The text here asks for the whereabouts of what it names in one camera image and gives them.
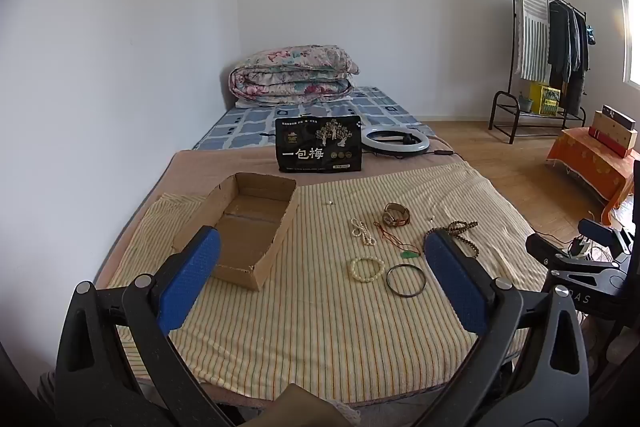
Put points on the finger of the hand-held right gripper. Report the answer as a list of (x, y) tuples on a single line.
[(597, 229), (555, 249)]

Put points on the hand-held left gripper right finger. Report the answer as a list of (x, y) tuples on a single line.
[(455, 279)]

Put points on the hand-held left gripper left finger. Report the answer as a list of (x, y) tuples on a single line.
[(192, 277)]

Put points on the dark bangle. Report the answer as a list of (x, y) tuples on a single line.
[(388, 279)]

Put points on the cardboard box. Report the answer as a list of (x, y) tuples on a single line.
[(250, 217)]

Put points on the orange cloth covered table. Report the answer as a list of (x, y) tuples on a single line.
[(590, 164)]

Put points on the red flat box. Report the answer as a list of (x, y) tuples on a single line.
[(605, 142)]

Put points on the dark long box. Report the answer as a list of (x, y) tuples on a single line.
[(620, 117)]

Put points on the yellow striped cloth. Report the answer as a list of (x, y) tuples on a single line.
[(325, 332)]

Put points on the yellow box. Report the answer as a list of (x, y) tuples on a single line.
[(545, 99)]

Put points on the small grey pot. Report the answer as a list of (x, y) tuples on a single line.
[(525, 103)]

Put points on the blue checked bedsheet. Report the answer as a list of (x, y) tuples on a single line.
[(240, 127)]

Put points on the olive cloth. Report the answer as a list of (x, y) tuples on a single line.
[(295, 409)]

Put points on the black snack bag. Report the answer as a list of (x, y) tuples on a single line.
[(320, 147)]

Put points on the dark hanging clothes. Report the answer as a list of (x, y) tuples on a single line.
[(562, 42)]

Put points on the black clothes rack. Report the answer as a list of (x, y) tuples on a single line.
[(510, 57)]

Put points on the small blue hanging bag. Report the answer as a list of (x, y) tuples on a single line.
[(591, 35)]

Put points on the window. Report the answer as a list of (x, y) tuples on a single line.
[(631, 37)]

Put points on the striped hanging towel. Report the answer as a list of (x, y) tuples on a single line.
[(532, 32)]

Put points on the folded floral quilt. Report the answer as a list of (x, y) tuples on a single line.
[(295, 74)]

